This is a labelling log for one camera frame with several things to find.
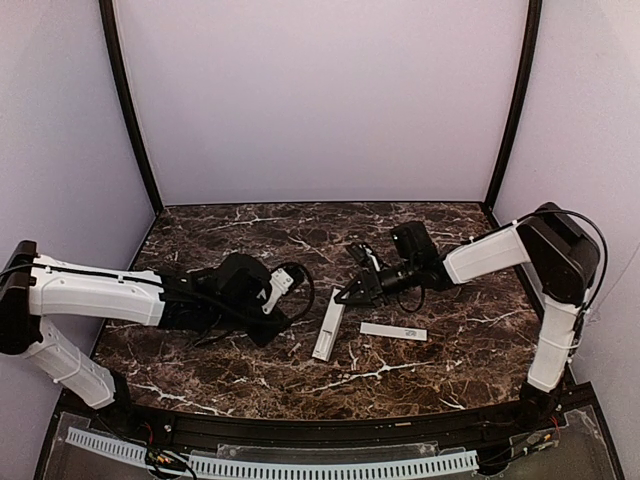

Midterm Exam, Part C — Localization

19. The white battery cover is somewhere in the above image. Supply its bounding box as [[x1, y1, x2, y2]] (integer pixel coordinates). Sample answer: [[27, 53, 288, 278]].
[[360, 322, 428, 341]]

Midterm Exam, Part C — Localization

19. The small AAA battery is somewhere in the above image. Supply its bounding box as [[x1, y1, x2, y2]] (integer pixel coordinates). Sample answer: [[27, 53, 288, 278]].
[[320, 333, 331, 355]]

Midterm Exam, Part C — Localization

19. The white remote control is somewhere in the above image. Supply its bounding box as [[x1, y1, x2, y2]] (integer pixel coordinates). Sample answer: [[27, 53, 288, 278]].
[[312, 288, 346, 362]]

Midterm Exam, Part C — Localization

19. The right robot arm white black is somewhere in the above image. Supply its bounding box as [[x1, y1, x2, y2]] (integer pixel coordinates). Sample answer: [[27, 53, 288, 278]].
[[333, 202, 609, 425]]

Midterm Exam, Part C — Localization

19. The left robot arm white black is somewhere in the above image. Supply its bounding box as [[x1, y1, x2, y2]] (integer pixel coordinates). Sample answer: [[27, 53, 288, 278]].
[[1, 241, 304, 411]]

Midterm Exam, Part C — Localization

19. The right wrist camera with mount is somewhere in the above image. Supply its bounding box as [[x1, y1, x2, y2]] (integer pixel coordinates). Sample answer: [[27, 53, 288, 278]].
[[346, 242, 389, 272]]

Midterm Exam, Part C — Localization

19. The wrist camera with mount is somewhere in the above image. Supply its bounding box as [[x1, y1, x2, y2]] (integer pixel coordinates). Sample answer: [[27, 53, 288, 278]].
[[257, 266, 304, 315], [346, 242, 389, 272]]

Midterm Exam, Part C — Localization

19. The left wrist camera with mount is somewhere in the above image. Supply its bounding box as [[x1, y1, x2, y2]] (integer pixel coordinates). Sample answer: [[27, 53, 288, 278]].
[[257, 266, 304, 315]]

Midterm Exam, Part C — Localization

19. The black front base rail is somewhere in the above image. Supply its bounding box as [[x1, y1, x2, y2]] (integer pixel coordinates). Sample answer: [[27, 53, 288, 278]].
[[59, 389, 596, 461]]

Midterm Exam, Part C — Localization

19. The grey slotted cable duct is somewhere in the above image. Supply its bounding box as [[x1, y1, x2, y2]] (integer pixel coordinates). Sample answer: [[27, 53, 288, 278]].
[[65, 427, 479, 479]]

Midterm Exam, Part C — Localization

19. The black right frame post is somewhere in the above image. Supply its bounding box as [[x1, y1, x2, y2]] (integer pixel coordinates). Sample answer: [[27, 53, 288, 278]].
[[484, 0, 543, 212]]

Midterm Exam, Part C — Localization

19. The black frame post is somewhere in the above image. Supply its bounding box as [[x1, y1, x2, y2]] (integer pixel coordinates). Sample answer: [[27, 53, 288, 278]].
[[98, 0, 164, 216], [484, 0, 543, 212]]

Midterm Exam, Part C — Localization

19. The black left frame post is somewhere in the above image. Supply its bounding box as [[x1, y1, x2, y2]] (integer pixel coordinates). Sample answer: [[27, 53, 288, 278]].
[[98, 0, 164, 216]]

